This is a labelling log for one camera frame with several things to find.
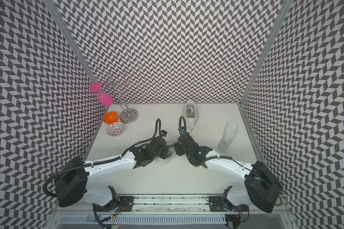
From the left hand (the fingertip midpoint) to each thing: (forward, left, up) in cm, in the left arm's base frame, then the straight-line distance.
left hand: (165, 147), depth 84 cm
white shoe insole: (+16, -44, -7) cm, 48 cm away
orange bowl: (+27, +43, -4) cm, 51 cm away
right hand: (+1, -9, +1) cm, 10 cm away
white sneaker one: (+28, -17, 0) cm, 33 cm away
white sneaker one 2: (+8, -4, -1) cm, 9 cm away
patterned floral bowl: (+19, +38, -7) cm, 43 cm away
